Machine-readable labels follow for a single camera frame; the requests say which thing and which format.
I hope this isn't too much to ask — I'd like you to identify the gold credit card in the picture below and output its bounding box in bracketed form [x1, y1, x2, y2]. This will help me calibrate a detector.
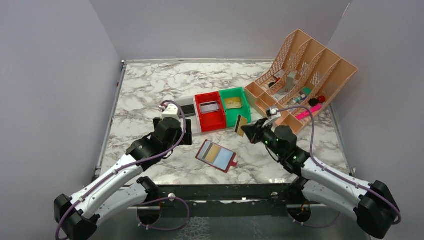
[234, 114, 249, 137]
[202, 143, 221, 164]

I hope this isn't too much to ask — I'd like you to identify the red leather card holder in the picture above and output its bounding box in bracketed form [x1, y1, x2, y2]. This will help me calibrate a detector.
[195, 140, 238, 173]

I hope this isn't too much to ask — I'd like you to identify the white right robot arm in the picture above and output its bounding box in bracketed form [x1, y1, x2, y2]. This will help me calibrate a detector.
[240, 118, 400, 239]

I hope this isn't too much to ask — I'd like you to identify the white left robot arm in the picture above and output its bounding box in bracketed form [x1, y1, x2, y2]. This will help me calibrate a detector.
[53, 117, 193, 240]

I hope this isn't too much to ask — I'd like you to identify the gold card in green bin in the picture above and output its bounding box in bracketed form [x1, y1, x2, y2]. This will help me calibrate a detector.
[224, 97, 243, 110]

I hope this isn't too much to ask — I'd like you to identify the silver card in red bin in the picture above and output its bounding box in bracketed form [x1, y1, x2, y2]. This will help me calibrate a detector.
[199, 101, 220, 115]

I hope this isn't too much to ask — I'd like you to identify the white plastic bin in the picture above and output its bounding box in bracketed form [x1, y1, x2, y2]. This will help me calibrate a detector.
[173, 95, 202, 136]

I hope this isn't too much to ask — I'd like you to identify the green plastic bin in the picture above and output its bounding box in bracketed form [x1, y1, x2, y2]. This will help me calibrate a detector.
[219, 87, 252, 128]

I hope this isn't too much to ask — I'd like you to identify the pink highlighter marker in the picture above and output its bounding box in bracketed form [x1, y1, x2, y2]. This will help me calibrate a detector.
[295, 103, 322, 120]

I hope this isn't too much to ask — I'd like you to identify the red plastic bin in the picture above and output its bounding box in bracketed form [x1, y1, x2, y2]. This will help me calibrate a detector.
[194, 91, 227, 133]

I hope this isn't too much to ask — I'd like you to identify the red black round item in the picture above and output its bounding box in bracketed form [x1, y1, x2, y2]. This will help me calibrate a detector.
[308, 95, 326, 107]

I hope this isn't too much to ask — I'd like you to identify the green capped tube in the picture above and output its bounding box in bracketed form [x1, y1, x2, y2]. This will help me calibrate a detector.
[294, 87, 312, 103]

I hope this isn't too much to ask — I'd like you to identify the grey box in organizer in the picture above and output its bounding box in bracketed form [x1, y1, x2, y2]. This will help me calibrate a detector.
[283, 70, 298, 93]

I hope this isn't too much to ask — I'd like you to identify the beige desk organizer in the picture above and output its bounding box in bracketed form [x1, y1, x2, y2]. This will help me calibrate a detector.
[244, 29, 358, 134]

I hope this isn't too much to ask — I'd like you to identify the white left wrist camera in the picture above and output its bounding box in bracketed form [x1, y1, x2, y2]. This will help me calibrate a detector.
[159, 103, 180, 121]

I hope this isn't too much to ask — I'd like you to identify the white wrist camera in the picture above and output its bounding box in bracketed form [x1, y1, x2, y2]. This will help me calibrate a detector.
[159, 103, 180, 121]
[264, 106, 281, 126]

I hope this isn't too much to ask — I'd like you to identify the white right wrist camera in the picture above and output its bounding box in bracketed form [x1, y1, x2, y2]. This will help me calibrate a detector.
[264, 106, 281, 126]

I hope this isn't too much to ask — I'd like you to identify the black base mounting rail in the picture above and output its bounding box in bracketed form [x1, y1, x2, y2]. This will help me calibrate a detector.
[134, 183, 306, 218]

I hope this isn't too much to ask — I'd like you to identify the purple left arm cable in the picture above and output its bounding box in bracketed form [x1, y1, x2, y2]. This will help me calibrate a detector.
[54, 99, 192, 240]

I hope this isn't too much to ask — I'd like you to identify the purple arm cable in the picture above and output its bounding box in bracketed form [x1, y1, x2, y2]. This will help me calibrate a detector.
[271, 105, 402, 229]
[54, 99, 192, 240]

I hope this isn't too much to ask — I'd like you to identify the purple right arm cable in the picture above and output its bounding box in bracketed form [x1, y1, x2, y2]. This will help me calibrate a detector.
[271, 105, 402, 229]

